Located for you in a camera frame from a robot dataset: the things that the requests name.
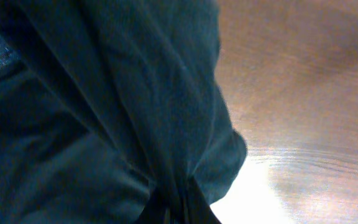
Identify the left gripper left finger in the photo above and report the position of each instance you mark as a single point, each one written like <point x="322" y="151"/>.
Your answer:
<point x="156" y="210"/>

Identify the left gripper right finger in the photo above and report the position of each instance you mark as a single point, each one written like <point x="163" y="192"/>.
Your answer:
<point x="196" y="209"/>

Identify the black nike t-shirt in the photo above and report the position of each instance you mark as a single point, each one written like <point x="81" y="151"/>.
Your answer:
<point x="118" y="99"/>

